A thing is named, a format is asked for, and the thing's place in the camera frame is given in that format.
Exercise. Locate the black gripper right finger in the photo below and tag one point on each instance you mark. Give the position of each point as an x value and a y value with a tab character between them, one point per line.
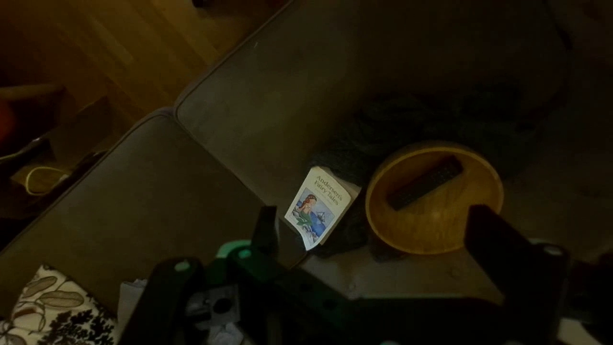
524	280

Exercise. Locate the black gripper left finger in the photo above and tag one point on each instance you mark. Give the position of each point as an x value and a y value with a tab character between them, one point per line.
163	300

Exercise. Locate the brown wooden bowl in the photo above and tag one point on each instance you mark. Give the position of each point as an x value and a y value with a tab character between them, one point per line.
434	231

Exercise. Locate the brown fabric couch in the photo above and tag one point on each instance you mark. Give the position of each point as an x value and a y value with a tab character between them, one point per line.
146	198

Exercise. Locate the plain grey pillow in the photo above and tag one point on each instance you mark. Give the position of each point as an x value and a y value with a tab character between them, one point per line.
127	300

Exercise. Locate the leaf patterned white pillow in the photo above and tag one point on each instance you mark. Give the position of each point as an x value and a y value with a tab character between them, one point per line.
45	313

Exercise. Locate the black bar-shaped object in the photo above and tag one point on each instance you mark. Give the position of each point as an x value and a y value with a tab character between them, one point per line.
424	183

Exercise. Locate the dark fuzzy blanket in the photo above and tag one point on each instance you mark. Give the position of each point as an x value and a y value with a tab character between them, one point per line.
447	121

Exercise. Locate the white illustrated book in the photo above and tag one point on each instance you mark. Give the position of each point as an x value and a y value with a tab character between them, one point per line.
317	211

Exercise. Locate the aluminium frame robot table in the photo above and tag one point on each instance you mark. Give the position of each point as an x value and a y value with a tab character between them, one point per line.
384	280

